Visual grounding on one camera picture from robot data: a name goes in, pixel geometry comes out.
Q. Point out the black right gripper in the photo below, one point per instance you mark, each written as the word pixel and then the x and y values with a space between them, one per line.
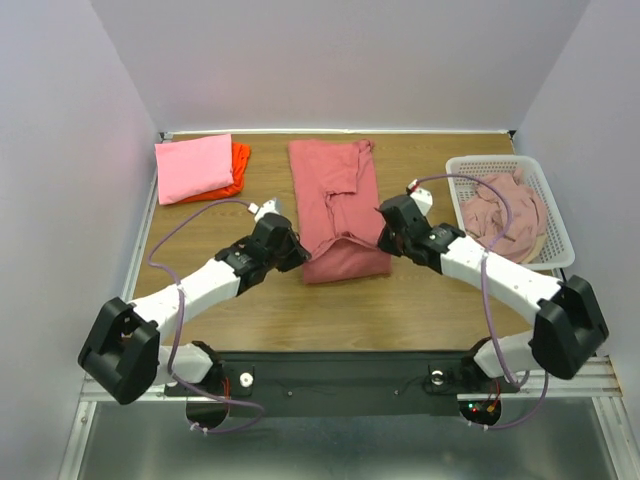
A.
pixel 391 240

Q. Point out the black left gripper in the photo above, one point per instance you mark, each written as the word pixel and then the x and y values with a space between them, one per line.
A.
pixel 299 254

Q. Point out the dusty red t shirt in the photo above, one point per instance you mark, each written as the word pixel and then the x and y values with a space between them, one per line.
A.
pixel 336 192

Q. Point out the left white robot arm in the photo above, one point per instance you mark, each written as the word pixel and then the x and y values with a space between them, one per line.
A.
pixel 122 350

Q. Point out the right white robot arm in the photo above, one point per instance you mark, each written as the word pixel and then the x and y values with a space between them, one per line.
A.
pixel 568 326

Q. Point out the pale pink clothes in basket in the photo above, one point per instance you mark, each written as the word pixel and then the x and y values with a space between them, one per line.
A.
pixel 485 216

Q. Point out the folded orange t shirt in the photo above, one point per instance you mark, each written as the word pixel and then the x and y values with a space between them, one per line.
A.
pixel 240 160

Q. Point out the folded light pink t shirt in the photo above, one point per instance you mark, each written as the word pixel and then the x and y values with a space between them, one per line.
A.
pixel 191 167

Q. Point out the white plastic laundry basket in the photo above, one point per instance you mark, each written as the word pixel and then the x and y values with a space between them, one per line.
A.
pixel 557 252

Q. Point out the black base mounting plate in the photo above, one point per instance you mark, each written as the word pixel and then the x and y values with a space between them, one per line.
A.
pixel 356 383

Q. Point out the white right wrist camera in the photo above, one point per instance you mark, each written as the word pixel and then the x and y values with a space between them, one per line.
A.
pixel 421 197

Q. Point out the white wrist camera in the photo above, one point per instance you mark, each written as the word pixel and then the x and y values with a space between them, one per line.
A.
pixel 272 206
pixel 421 197

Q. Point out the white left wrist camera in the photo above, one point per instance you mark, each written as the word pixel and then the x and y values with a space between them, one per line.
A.
pixel 272 206

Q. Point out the aluminium frame rail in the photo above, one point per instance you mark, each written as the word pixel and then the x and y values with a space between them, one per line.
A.
pixel 208 413

